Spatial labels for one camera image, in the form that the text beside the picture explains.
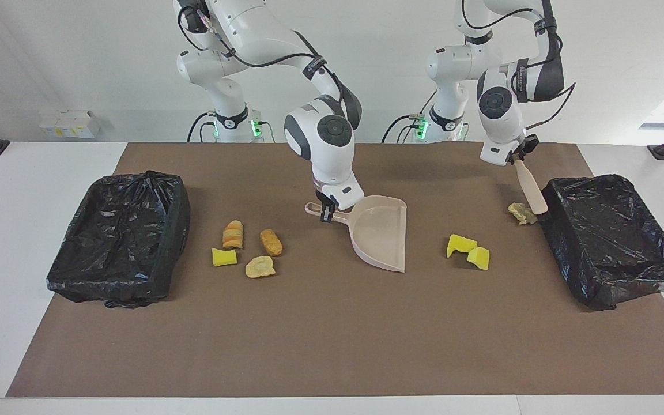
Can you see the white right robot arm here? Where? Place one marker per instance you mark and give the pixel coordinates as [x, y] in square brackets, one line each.
[332, 161]

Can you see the yellow sponge with green back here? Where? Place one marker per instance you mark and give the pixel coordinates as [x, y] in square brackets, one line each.
[460, 244]
[479, 259]

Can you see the brown table mat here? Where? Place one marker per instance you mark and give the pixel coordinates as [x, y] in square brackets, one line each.
[309, 357]

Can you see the white wall socket boxes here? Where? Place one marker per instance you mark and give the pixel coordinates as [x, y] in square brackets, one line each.
[78, 125]

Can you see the small yellow sponge piece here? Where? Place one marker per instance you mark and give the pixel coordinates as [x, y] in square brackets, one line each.
[223, 257]

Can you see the striped toy bread roll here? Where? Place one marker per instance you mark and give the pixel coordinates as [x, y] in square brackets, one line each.
[233, 234]

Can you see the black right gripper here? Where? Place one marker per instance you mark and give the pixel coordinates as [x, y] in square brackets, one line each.
[324, 197]

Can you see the brown oval toy bread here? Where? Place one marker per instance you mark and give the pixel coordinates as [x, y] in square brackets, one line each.
[271, 242]

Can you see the bin with black liner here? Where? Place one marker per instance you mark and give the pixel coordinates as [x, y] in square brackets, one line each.
[608, 242]
[124, 230]

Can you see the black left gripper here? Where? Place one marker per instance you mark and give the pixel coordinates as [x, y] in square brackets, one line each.
[531, 144]

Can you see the toy bread chunk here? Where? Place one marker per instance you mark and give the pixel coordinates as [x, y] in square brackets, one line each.
[522, 214]

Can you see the beige plastic dustpan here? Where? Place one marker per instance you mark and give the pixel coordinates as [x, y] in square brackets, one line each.
[381, 236]

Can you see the pale flat toy cracker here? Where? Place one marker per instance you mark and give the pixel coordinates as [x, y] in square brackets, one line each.
[260, 267]

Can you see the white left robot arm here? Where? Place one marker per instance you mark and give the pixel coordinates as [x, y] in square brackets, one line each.
[499, 127]

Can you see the beige hand brush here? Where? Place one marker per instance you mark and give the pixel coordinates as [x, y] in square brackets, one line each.
[532, 190]

